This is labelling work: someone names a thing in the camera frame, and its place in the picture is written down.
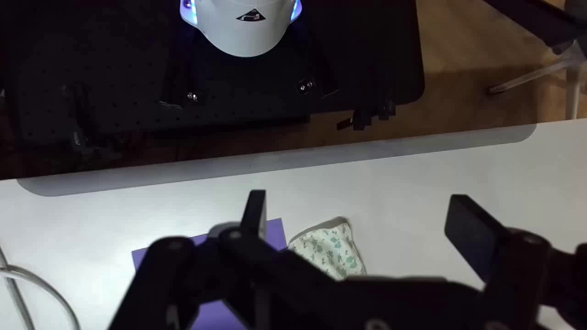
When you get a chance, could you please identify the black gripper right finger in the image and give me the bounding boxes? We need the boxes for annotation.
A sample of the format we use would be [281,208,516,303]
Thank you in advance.
[444,193,587,330]

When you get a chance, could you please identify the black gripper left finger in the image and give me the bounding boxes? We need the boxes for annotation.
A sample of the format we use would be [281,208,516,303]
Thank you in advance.
[108,189,345,330]

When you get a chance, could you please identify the floral green white cloth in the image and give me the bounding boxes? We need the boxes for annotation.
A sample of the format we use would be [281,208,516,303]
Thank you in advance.
[286,217,369,283]

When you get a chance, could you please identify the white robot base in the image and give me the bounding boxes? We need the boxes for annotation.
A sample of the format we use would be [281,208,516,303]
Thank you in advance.
[178,0,306,61]

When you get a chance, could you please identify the purple flat mat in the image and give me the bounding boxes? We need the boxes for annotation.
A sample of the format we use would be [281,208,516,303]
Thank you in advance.
[130,217,290,330]

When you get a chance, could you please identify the metal stand legs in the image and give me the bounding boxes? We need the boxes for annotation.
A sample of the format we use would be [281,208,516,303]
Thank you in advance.
[484,0,587,120]

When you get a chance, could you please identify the black clamp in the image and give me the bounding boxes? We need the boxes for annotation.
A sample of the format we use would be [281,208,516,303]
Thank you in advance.
[334,101,398,132]

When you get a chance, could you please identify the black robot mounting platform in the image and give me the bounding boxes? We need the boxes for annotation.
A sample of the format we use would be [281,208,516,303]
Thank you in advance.
[0,0,428,180]

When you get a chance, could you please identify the white cable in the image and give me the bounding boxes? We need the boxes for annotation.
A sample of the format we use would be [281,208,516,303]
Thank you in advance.
[0,246,83,330]

